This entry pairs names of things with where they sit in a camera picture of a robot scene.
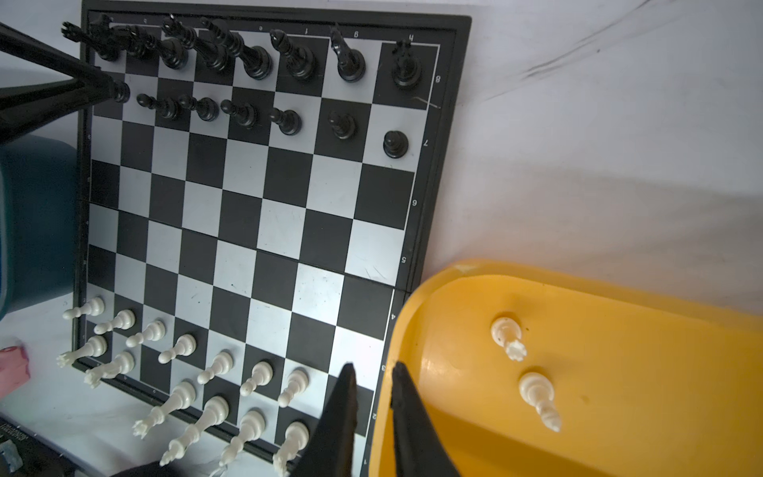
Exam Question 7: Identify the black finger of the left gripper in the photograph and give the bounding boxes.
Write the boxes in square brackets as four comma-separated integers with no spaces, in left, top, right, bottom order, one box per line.
[1,24,130,143]

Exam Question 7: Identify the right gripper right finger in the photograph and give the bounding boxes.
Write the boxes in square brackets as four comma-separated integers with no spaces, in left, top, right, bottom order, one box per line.
[391,362,460,476]

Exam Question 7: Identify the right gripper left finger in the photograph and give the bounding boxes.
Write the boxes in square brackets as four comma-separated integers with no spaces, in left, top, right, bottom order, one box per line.
[290,363,358,477]

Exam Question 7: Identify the teal plastic tray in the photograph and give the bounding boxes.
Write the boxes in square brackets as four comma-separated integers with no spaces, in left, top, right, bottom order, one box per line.
[1,135,77,315]

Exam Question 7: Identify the yellow plastic tray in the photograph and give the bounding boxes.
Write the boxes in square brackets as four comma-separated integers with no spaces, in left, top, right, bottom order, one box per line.
[387,260,762,476]

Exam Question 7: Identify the black and white chessboard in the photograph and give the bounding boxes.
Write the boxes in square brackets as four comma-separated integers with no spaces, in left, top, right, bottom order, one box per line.
[73,1,472,476]

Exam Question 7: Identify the small pink eraser toy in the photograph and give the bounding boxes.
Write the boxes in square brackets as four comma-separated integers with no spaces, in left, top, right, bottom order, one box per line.
[0,346,30,399]

